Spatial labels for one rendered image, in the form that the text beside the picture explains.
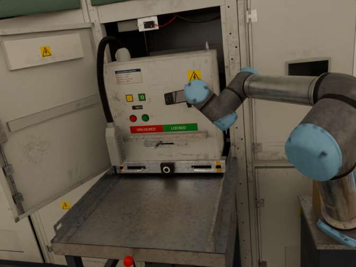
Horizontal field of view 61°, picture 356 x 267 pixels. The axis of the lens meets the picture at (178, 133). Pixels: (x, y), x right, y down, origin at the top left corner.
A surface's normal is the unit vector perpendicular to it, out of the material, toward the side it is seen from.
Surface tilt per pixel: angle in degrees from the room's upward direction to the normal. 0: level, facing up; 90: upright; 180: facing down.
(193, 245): 0
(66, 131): 90
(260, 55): 90
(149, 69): 90
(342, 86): 23
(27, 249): 91
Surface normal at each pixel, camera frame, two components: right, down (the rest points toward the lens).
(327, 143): -0.03, -0.22
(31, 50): 0.82, 0.09
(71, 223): 0.96, -0.04
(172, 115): -0.23, 0.35
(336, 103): -0.42, -0.56
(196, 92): 0.00, 0.07
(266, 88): -0.89, 0.06
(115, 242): -0.13, -0.94
